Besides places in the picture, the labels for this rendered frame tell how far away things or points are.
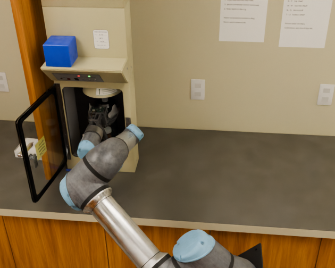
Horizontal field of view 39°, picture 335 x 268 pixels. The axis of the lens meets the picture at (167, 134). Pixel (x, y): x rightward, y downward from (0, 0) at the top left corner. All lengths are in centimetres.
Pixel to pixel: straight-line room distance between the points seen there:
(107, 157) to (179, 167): 78
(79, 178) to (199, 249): 43
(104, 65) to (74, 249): 85
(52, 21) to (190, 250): 104
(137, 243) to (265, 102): 123
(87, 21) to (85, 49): 12
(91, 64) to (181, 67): 63
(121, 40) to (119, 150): 53
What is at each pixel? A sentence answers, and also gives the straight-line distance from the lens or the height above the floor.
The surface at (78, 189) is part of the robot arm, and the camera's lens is 152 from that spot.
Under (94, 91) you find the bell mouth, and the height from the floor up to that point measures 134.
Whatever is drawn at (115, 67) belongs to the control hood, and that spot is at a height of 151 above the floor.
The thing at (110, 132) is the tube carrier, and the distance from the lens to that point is 218.
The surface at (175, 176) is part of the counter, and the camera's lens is 217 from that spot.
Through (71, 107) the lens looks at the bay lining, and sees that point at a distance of 217.
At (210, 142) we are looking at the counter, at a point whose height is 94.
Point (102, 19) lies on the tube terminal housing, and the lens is 188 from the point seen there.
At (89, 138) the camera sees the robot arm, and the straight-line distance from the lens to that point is 190.
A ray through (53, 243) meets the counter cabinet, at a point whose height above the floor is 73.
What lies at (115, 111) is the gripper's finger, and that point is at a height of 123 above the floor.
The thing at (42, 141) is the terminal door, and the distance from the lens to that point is 200.
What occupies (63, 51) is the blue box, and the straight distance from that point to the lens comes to 185.
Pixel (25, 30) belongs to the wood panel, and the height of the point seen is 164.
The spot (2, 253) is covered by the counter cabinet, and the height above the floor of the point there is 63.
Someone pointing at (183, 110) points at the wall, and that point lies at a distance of 249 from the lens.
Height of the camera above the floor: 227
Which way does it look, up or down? 33 degrees down
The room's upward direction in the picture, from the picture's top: 1 degrees counter-clockwise
